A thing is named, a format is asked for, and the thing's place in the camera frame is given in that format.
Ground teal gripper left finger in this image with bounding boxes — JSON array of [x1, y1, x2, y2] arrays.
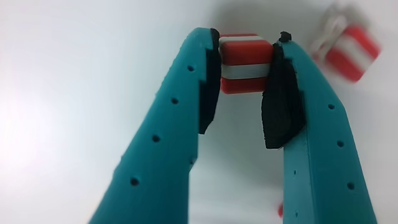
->
[[88, 27, 223, 224]]

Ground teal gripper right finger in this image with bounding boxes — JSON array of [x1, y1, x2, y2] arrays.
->
[[261, 30, 379, 224]]

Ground red white striped cube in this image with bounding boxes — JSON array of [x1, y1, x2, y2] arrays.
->
[[309, 9, 382, 83], [218, 33, 274, 95]]

